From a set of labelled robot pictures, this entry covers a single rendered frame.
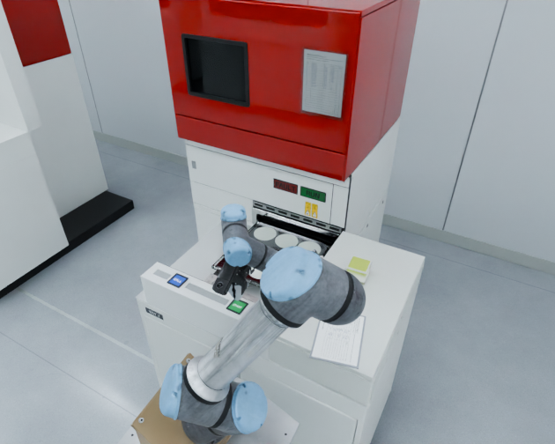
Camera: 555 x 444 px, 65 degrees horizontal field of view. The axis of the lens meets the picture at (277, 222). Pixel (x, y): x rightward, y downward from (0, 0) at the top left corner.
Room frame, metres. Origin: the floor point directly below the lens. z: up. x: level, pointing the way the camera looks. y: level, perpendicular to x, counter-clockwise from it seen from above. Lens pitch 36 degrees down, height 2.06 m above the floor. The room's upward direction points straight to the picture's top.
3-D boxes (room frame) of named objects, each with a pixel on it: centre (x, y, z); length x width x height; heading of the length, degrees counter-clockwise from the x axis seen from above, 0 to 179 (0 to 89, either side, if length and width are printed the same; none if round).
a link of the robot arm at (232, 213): (1.04, 0.13, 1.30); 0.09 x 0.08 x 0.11; 9
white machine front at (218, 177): (1.67, 0.07, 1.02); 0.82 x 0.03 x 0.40; 61
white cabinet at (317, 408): (1.25, -0.01, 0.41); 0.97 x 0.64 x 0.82; 61
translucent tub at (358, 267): (1.17, -0.29, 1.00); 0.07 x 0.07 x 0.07; 64
